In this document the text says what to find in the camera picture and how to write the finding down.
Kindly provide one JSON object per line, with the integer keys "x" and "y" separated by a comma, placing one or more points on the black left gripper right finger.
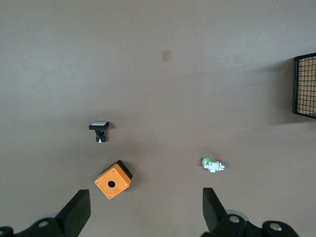
{"x": 214, "y": 212}

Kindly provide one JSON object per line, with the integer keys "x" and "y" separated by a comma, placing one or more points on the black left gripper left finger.
{"x": 74, "y": 214}

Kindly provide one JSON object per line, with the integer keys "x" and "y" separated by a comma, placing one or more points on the black square white-capped push button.
{"x": 99, "y": 126}

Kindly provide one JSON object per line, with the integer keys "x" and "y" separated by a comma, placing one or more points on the translucent tape patch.
{"x": 166, "y": 55}

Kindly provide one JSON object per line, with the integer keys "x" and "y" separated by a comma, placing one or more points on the green push button switch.
{"x": 212, "y": 166}

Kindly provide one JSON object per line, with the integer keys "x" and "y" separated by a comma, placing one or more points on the orange push button enclosure box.
{"x": 118, "y": 177}

